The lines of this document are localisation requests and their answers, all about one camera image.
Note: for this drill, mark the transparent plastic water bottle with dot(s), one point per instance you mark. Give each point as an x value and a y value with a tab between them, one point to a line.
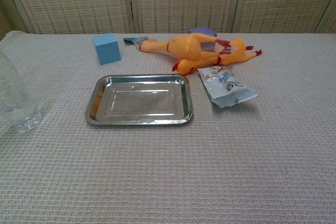
16	98

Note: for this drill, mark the silver metal tray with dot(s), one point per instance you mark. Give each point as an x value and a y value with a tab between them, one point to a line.
139	103

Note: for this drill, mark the yellow rubber chicken toy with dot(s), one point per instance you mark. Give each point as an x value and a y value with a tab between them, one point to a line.
186	47

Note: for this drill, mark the silver blue snack packet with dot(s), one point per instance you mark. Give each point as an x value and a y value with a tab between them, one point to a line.
227	87

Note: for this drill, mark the white woven tablecloth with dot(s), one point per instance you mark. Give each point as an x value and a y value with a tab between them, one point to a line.
168	169

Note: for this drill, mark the purple foam cube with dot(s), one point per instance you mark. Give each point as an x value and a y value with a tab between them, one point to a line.
202	30

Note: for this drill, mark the light blue foam cube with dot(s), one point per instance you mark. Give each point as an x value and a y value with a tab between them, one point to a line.
107	49

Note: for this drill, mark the bamboo folding screen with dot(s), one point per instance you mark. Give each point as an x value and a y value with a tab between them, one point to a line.
183	1

